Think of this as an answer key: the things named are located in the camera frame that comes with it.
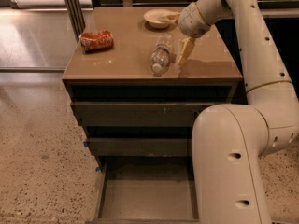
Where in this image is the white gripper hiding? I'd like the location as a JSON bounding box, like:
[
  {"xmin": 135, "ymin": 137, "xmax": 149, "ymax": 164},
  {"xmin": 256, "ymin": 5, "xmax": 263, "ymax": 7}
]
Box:
[{"xmin": 157, "ymin": 3, "xmax": 210, "ymax": 68}]

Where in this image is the clear plastic water bottle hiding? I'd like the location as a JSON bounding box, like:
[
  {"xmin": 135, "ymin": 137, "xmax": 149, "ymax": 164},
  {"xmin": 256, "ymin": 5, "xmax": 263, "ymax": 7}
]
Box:
[{"xmin": 150, "ymin": 33, "xmax": 173, "ymax": 76}]

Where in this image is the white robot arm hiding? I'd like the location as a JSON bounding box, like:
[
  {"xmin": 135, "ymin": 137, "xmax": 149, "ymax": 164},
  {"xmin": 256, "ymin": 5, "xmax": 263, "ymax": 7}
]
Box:
[{"xmin": 166, "ymin": 0, "xmax": 299, "ymax": 224}]

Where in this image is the grey drawer cabinet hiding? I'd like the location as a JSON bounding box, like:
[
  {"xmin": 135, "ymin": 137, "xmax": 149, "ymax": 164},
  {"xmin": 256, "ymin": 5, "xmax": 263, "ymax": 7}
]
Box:
[{"xmin": 61, "ymin": 6, "xmax": 244, "ymax": 173}]

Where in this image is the top drawer front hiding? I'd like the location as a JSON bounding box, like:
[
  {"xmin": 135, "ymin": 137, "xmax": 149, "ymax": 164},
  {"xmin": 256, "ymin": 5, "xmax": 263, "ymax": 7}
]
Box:
[{"xmin": 71, "ymin": 102, "xmax": 212, "ymax": 127}]

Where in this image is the middle drawer front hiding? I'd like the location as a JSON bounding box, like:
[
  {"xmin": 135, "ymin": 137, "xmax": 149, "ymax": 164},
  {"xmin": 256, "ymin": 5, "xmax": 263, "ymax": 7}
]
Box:
[{"xmin": 86, "ymin": 138, "xmax": 192, "ymax": 157}]

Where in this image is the open bottom drawer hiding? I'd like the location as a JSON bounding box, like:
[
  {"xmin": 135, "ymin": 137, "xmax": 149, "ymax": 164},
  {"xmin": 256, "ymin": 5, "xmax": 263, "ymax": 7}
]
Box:
[{"xmin": 86, "ymin": 157, "xmax": 199, "ymax": 224}]

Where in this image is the white bowl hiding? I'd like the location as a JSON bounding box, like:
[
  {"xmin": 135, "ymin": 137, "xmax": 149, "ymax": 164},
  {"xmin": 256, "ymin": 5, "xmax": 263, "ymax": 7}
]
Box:
[{"xmin": 143, "ymin": 9, "xmax": 173, "ymax": 29}]

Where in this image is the crushed red snack bag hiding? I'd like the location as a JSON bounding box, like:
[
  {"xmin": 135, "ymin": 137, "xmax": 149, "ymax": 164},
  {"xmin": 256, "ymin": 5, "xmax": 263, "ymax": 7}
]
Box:
[{"xmin": 79, "ymin": 30, "xmax": 114, "ymax": 52}]

